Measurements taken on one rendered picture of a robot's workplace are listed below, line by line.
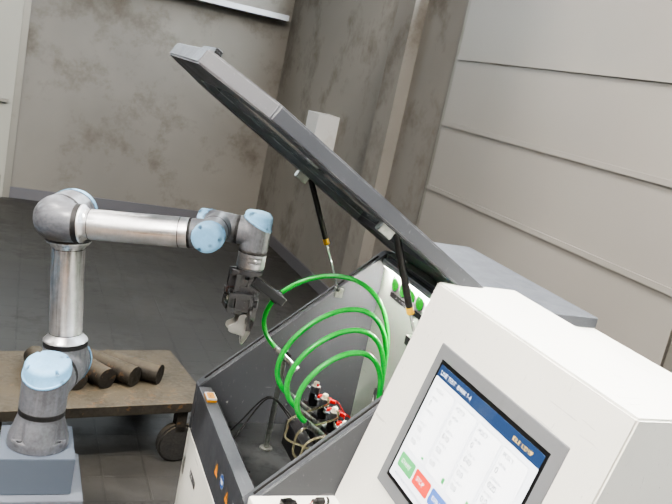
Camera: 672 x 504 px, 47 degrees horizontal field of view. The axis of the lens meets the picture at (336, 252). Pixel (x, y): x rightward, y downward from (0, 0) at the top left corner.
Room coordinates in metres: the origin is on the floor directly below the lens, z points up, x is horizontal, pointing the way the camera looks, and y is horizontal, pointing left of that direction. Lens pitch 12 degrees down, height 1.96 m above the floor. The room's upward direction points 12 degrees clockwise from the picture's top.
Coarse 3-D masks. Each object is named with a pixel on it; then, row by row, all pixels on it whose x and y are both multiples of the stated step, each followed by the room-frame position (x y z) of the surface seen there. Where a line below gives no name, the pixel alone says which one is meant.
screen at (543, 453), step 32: (448, 352) 1.62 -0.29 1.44; (448, 384) 1.57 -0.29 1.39; (480, 384) 1.48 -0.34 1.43; (416, 416) 1.61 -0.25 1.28; (448, 416) 1.52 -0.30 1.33; (480, 416) 1.44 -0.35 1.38; (512, 416) 1.37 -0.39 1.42; (416, 448) 1.55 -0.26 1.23; (448, 448) 1.47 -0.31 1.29; (480, 448) 1.39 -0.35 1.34; (512, 448) 1.33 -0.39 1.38; (544, 448) 1.27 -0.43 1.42; (384, 480) 1.60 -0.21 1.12; (416, 480) 1.50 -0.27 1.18; (448, 480) 1.42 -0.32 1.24; (480, 480) 1.35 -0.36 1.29; (512, 480) 1.29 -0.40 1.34; (544, 480) 1.23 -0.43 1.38
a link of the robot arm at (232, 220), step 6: (204, 210) 1.95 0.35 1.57; (210, 210) 1.96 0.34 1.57; (216, 210) 1.97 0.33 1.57; (198, 216) 1.94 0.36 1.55; (204, 216) 1.94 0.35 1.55; (222, 216) 1.92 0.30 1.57; (228, 216) 1.95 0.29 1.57; (234, 216) 1.96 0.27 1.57; (240, 216) 1.96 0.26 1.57; (228, 222) 1.92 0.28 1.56; (234, 222) 1.94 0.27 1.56; (234, 228) 1.94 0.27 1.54; (228, 234) 1.90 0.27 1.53; (234, 234) 1.94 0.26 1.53; (228, 240) 1.95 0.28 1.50; (234, 240) 1.94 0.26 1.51
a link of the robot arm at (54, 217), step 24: (48, 216) 1.80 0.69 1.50; (72, 216) 1.79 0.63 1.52; (96, 216) 1.81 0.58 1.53; (120, 216) 1.82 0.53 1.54; (144, 216) 1.82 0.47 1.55; (168, 216) 1.84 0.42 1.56; (216, 216) 1.90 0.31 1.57; (72, 240) 1.81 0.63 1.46; (120, 240) 1.81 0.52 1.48; (144, 240) 1.81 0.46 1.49; (168, 240) 1.81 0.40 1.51; (192, 240) 1.79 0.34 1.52; (216, 240) 1.79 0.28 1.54
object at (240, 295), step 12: (228, 276) 1.97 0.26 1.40; (240, 276) 1.95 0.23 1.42; (252, 276) 1.94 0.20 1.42; (228, 288) 1.95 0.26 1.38; (240, 288) 1.95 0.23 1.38; (252, 288) 1.96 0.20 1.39; (228, 300) 1.92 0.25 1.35; (240, 300) 1.94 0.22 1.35; (252, 300) 1.95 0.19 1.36; (240, 312) 1.94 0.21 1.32
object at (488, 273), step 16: (464, 256) 2.44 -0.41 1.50; (480, 256) 2.50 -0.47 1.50; (480, 272) 2.24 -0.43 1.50; (496, 272) 2.29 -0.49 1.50; (512, 272) 2.34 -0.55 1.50; (512, 288) 2.12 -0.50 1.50; (528, 288) 2.16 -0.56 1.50; (544, 304) 2.01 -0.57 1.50; (560, 304) 2.05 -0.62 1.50; (576, 320) 1.96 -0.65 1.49; (592, 320) 1.98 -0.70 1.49; (592, 336) 1.90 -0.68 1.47; (624, 352) 1.81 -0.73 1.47; (656, 368) 1.73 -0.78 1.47
